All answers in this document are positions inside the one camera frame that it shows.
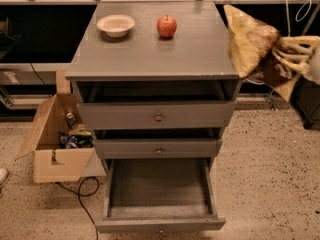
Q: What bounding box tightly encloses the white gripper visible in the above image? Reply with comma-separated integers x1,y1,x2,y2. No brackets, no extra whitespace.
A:
272,36,320,84

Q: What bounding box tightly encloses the brown chip bag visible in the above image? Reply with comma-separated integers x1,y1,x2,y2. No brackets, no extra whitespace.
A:
223,5,300,102

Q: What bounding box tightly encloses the grey drawer cabinet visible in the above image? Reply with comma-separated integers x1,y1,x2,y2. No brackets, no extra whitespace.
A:
65,0,244,168

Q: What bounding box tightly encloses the grey top drawer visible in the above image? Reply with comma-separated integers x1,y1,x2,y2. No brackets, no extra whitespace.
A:
78,80,235,130

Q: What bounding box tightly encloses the grey drawer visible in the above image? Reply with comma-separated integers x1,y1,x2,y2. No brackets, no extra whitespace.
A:
78,80,235,130
95,158,226,233
94,128,222,159

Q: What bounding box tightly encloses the grey middle drawer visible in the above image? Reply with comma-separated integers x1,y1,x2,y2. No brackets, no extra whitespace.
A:
94,128,222,159

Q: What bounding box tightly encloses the grey bottom drawer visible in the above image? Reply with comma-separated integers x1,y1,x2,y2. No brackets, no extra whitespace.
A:
95,158,226,233

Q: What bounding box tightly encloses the blue snack bag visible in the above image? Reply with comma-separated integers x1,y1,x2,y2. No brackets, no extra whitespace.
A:
59,131,93,149

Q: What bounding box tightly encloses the red apple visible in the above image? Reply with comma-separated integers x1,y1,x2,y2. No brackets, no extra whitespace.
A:
157,15,177,38

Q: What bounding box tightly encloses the white bowl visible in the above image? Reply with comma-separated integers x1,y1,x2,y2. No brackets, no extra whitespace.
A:
97,15,135,38

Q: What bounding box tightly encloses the metal soda can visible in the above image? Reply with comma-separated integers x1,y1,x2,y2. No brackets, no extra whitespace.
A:
66,112,77,129

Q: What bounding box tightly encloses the cardboard box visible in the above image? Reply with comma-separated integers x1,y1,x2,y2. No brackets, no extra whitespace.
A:
17,69,106,183

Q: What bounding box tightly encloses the white shoe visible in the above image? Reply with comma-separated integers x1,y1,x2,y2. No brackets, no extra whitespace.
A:
0,168,9,185

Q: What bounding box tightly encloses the black floor cable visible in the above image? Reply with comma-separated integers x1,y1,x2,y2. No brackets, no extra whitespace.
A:
55,176,100,240

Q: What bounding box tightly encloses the black wall cable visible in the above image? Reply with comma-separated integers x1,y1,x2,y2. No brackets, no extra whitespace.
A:
29,62,48,86

